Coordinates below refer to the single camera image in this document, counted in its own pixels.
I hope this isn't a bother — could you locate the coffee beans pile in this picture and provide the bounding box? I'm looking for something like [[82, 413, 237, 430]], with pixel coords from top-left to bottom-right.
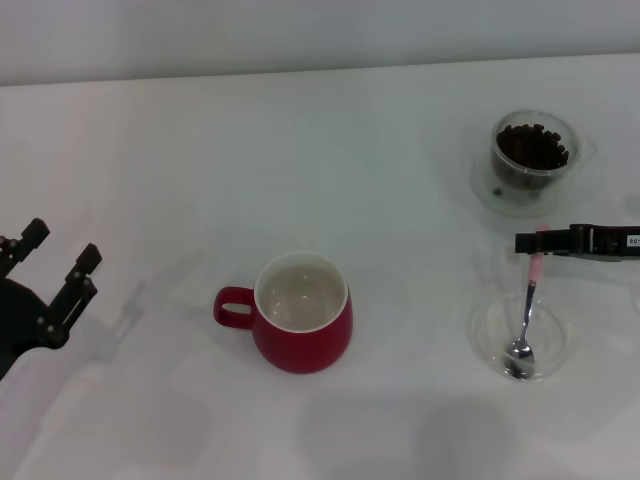
[[492, 122, 571, 191]]

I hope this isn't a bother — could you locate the clear glass saucer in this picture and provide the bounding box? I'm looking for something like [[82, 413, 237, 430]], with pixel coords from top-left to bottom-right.
[[471, 144, 571, 219]]

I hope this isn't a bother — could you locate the clear glass dish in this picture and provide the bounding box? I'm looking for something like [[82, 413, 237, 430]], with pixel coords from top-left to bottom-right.
[[467, 294, 574, 385]]

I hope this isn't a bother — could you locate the red ceramic mug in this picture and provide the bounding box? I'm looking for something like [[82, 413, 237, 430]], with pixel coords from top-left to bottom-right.
[[213, 249, 354, 375]]

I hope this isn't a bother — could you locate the clear glass cup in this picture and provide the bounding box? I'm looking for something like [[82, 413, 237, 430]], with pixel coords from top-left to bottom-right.
[[490, 109, 599, 194]]

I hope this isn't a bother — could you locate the pink handled steel spoon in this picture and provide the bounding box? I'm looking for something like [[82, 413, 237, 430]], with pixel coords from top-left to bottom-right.
[[502, 224, 551, 380]]

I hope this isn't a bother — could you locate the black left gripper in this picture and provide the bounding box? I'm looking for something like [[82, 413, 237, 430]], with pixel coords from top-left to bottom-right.
[[0, 218, 104, 382]]

